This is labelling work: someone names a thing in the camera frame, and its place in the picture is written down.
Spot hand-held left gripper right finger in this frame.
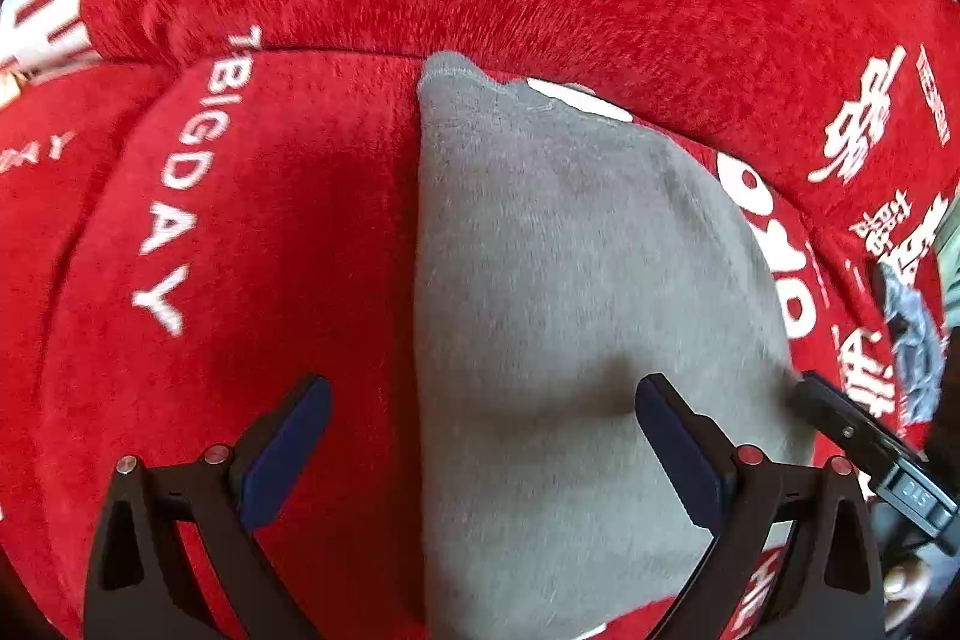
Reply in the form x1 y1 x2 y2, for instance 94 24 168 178
634 373 887 640

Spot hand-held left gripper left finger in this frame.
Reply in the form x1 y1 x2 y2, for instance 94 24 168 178
81 373 334 640

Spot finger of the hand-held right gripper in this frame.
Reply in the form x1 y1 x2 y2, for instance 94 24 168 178
791 370 927 462

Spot grey pants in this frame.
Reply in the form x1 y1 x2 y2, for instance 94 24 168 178
411 50 820 640

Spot person's right hand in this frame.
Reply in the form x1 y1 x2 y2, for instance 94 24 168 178
880 554 940 633

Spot blue-grey cloth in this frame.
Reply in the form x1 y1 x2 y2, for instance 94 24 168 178
872 263 947 425

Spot green cloth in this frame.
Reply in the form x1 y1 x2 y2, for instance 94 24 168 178
932 212 960 330

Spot cream cloth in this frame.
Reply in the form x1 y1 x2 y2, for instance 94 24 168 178
0 70 32 110

